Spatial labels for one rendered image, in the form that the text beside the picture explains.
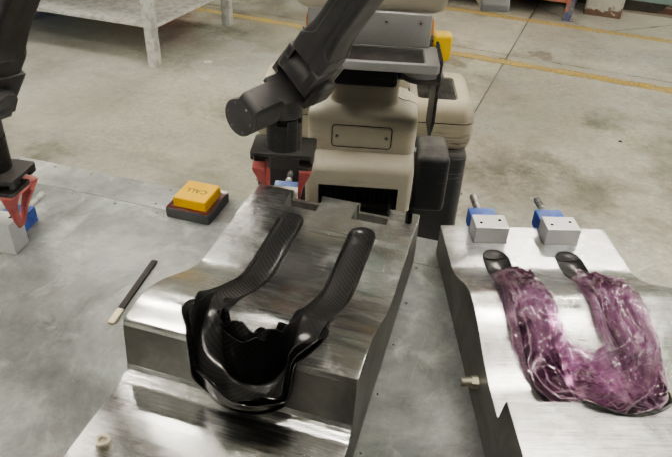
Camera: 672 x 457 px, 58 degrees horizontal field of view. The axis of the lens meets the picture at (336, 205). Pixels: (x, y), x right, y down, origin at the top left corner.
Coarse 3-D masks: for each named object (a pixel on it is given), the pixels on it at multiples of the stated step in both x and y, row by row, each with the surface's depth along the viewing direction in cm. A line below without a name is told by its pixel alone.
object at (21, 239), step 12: (36, 204) 101; (0, 216) 93; (36, 216) 99; (0, 228) 92; (12, 228) 92; (24, 228) 96; (0, 240) 93; (12, 240) 93; (24, 240) 96; (0, 252) 94; (12, 252) 94
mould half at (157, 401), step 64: (256, 192) 95; (320, 256) 83; (384, 256) 83; (128, 320) 65; (256, 320) 65; (384, 320) 72; (128, 384) 67; (192, 384) 66; (320, 384) 61; (128, 448) 60; (192, 448) 61; (256, 448) 61; (320, 448) 61
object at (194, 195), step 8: (192, 184) 106; (200, 184) 107; (208, 184) 107; (184, 192) 104; (192, 192) 104; (200, 192) 104; (208, 192) 105; (216, 192) 105; (176, 200) 103; (184, 200) 103; (192, 200) 102; (200, 200) 102; (208, 200) 103; (192, 208) 103; (200, 208) 103; (208, 208) 104
